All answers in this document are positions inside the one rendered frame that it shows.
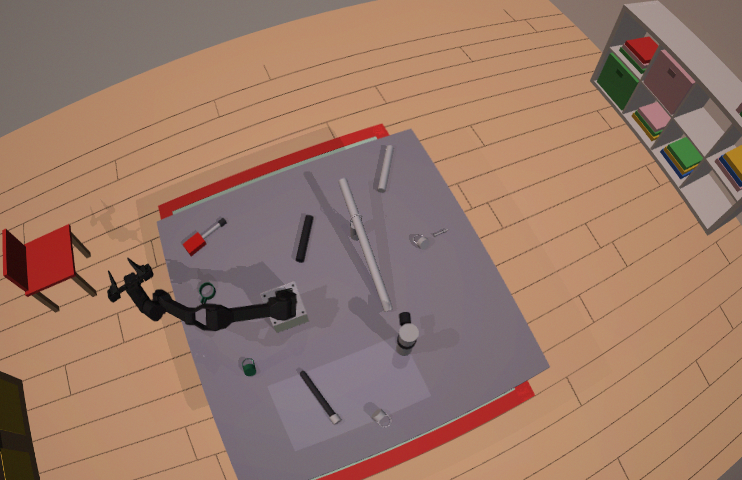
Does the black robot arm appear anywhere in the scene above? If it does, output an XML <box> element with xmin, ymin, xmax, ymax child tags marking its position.
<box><xmin>135</xmin><ymin>288</ymin><xmax>297</xmax><ymax>331</ymax></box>

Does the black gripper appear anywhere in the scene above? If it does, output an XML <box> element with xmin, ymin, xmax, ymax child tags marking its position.
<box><xmin>107</xmin><ymin>258</ymin><xmax>154</xmax><ymax>304</ymax></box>

